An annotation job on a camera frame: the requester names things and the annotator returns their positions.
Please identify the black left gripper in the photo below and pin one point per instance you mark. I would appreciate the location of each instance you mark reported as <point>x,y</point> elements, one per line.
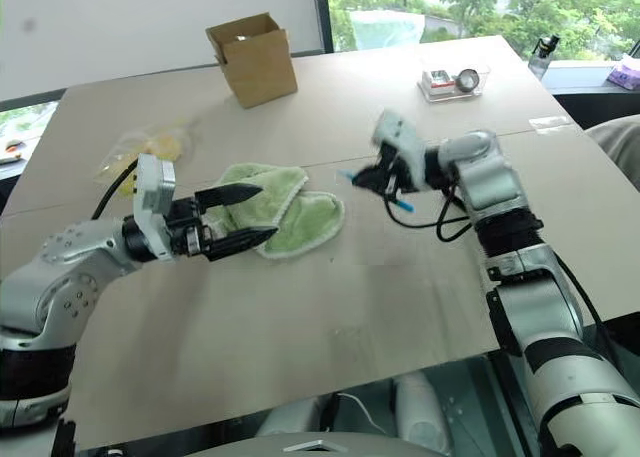
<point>186,227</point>

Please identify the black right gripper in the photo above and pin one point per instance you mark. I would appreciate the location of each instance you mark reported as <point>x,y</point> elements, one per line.
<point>389,172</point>

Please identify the blue pen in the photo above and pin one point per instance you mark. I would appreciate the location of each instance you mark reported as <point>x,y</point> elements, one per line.
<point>407,207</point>

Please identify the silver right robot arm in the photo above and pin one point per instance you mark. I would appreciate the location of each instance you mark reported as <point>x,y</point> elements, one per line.
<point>500,177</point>

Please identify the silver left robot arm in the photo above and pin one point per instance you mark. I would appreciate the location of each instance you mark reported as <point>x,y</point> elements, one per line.
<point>65,257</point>

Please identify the green microfibre cloth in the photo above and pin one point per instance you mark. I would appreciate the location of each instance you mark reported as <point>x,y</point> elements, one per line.
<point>300,217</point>

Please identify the clear bag with yellow contents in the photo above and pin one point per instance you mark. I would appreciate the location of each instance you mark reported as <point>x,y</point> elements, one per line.
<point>165,144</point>

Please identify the clear plastic tray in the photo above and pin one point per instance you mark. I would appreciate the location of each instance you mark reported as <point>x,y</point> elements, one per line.
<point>450,97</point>

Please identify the red and white small box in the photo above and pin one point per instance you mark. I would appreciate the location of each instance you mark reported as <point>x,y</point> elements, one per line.
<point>438,81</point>

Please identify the open cardboard box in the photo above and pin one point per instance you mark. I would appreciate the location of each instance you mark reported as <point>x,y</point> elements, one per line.
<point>260,72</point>

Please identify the pale rounded robot leg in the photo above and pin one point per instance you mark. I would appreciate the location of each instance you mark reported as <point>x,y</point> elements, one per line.
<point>300,419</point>
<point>422,407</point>

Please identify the small white orange object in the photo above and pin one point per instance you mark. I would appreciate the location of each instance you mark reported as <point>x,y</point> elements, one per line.
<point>10,152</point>

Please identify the beige rounded cushion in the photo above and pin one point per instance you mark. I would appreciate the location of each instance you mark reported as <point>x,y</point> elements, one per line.
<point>617,139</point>

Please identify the purple tissue pack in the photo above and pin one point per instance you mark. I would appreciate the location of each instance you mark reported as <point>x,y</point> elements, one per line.
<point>625,74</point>

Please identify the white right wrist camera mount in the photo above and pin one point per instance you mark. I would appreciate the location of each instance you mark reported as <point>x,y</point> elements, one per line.
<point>412,162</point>

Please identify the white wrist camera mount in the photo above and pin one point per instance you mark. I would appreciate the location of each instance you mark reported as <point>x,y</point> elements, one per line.
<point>155,187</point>
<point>412,162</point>

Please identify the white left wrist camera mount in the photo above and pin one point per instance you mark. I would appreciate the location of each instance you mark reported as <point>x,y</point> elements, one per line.
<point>155,187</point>

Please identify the dark window frame post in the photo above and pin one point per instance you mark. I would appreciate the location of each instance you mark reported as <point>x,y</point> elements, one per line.
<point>322,12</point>

